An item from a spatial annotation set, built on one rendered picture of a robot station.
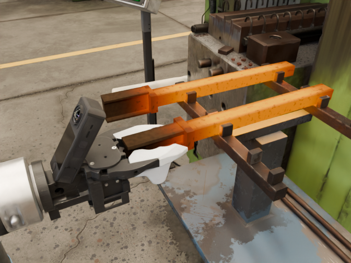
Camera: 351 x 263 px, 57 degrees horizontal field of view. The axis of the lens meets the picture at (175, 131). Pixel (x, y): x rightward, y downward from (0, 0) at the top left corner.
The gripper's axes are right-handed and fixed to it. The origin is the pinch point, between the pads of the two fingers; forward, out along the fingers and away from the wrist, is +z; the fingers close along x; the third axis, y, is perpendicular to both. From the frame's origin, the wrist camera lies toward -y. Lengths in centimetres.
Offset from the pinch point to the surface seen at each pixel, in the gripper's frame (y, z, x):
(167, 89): -0.9, 5.5, -12.5
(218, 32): 4, 42, -50
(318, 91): -1.0, 30.1, 0.8
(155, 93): -0.9, 2.9, -12.2
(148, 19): 13, 38, -102
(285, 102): -1.0, 21.8, 1.2
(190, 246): 98, 30, -42
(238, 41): 4, 41, -38
